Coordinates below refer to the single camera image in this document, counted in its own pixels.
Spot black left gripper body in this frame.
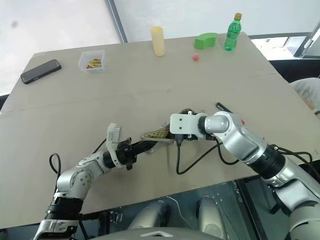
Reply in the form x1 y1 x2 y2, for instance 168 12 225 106
116 137 138 171

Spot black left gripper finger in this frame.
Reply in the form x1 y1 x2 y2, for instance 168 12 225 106
134 139 157 149
134 146 155 157

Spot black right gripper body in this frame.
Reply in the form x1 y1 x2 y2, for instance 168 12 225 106
171 133 201 144

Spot grey checked cloth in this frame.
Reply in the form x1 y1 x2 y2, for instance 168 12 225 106
139 107 209 154

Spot black pen with red end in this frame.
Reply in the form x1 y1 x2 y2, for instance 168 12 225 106
215 101 246 125

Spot grey rounded shape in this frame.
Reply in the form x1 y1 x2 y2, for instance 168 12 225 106
127 199 171 231
197 196 229 240

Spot grey robot torso shell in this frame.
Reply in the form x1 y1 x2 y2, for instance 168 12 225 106
92 226 226 240

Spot colourful small items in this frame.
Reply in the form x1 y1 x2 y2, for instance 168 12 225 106
86 58 103 70

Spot green curved block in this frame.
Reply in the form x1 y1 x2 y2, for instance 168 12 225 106
194 32 218 50

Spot clear plastic box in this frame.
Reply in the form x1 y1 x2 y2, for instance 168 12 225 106
78 50 106 74

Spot cream cylinder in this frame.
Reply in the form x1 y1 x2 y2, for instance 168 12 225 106
150 26 166 57

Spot green plastic bottle yellow cap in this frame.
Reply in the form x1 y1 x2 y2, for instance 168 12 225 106
223 12 244 52

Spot black smartphone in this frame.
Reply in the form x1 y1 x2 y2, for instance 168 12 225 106
20 59 62 85

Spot grey metal pole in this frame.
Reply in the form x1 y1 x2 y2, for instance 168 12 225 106
104 0 128 44

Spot light grey fabric object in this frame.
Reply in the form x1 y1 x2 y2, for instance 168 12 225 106
291 77 320 112

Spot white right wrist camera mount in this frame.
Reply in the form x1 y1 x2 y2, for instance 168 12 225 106
169 113 201 139

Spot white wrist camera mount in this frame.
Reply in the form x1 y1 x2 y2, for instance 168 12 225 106
169 113 201 139
105 122 123 168

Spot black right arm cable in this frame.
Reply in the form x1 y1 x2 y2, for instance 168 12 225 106
175 134 314 176

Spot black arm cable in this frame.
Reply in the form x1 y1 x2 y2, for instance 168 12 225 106
49 138 107 182
175 134 314 176

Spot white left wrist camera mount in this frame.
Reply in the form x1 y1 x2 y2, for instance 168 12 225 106
105 122 123 168

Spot black table bracket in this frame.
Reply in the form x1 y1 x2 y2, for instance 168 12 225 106
107 211 124 225

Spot thin white wire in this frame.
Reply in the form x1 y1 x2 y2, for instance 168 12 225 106
165 196 191 230

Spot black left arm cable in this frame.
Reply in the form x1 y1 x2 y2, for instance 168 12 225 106
49 138 107 182

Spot black metal table frame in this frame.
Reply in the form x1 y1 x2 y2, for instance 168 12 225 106
236 178 263 240

